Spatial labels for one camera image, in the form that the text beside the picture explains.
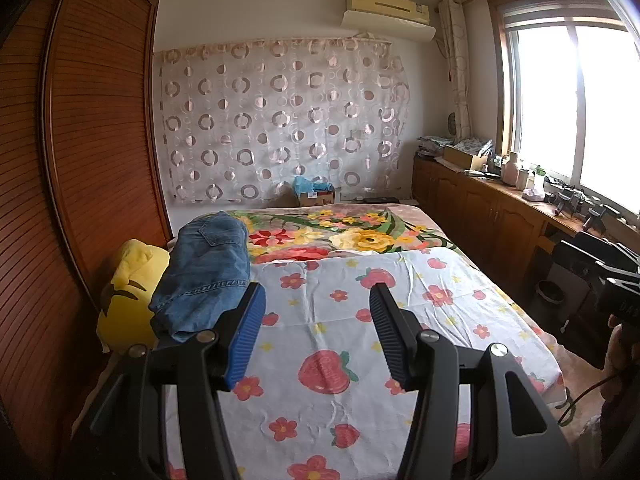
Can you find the wooden cabinet row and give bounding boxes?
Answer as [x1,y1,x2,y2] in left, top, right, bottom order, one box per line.
[412,152,640,371]

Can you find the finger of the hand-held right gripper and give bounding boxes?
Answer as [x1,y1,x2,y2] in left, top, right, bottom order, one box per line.
[555,240,626,282]
[575,230,640,270]

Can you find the light blue jeans pants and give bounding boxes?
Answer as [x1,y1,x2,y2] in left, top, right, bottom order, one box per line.
[148,255,252,347]

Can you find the thin dark cable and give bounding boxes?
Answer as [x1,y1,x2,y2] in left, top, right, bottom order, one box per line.
[559,374,612,427]

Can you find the dark blue jeans pants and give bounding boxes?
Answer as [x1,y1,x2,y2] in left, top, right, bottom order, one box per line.
[172,211,251,288]

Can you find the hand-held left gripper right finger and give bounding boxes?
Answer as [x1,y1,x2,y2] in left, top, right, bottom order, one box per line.
[368,282,576,480]

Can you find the small cardboard box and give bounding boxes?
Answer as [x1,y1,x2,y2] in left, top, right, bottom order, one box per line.
[300,185,336,207]

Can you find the cream air conditioner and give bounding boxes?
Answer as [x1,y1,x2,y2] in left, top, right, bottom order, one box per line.
[341,0,436,42]

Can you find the window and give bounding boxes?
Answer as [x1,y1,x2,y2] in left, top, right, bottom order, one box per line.
[487,0,640,221]

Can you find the wooden slatted wardrobe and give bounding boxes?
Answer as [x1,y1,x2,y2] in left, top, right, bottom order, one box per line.
[0,0,173,480]

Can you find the person's right hand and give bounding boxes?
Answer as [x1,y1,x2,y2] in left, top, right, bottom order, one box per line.
[604,312,640,402]

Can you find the black spare gripper device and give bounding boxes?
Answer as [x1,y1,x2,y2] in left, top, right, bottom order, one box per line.
[582,205,623,233]
[550,190,586,218]

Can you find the circle patterned wall curtain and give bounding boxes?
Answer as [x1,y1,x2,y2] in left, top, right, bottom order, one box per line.
[159,37,411,206]

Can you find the strawberry printed bed sheet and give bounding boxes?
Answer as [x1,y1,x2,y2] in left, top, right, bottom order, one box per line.
[160,247,568,480]

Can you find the open cardboard box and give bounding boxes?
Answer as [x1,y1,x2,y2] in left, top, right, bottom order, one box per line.
[444,145,488,170]

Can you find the floral blanket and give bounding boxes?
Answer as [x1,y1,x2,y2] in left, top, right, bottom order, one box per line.
[227,202,568,406]

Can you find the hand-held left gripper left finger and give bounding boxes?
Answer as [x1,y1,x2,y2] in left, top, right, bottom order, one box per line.
[75,281,267,480]

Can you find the dark trash bin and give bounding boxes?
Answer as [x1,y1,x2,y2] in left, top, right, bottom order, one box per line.
[536,280,568,333]

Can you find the patterned window curtain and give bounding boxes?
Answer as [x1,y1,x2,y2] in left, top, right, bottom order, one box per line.
[439,0,473,141]

